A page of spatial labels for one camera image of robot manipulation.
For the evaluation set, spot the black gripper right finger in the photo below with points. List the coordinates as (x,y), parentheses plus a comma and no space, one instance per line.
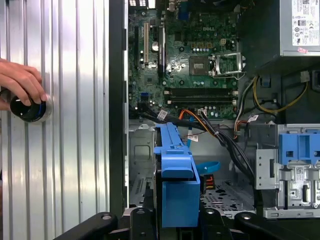
(212,225)

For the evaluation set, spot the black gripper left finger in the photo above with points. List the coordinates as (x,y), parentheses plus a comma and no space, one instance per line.
(140,225)

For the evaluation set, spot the hard disk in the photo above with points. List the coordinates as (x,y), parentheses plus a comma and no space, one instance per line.
(178,172)

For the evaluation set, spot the metal disk bay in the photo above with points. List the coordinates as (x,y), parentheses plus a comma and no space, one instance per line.
(141,150)

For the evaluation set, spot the person's hand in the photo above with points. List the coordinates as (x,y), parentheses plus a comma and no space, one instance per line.
(20,80)

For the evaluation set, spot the grey metal drive cage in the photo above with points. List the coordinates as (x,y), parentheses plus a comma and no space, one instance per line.
(265,165)

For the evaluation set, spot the blue plastic drive latch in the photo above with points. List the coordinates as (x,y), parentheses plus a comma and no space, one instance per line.
(285,145)

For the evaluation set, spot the black RAM slot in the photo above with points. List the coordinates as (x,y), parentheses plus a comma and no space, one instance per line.
(200,101)
(200,91)

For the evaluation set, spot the black PC case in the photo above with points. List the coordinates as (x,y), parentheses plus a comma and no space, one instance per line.
(116,100)

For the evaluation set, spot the green motherboard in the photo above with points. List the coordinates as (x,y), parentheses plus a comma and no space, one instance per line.
(190,82)

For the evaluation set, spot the CPU socket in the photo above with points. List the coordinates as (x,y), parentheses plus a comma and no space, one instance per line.
(199,65)

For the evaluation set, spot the metal socket cover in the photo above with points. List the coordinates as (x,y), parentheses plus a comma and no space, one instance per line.
(227,55)

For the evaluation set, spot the black expansion slot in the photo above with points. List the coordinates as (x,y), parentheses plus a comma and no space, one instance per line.
(136,47)

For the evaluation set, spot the white expansion slot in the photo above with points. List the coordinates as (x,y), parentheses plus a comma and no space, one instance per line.
(146,42)

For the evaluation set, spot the grey power supply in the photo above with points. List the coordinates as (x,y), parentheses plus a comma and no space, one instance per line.
(305,25)

